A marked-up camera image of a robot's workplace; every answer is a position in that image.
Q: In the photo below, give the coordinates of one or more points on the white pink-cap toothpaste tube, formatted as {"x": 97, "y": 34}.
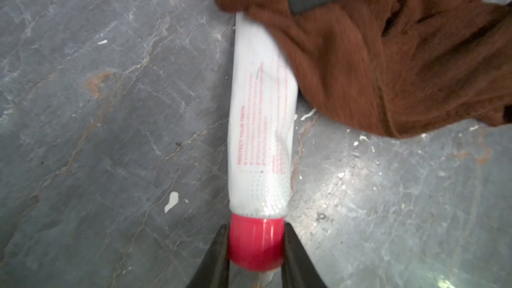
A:
{"x": 260, "y": 142}

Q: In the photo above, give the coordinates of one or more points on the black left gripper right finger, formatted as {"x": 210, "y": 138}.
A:
{"x": 298, "y": 270}

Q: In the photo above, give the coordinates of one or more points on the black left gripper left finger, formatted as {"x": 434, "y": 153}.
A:
{"x": 213, "y": 271}

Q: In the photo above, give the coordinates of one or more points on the brown cloth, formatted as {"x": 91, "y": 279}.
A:
{"x": 396, "y": 68}

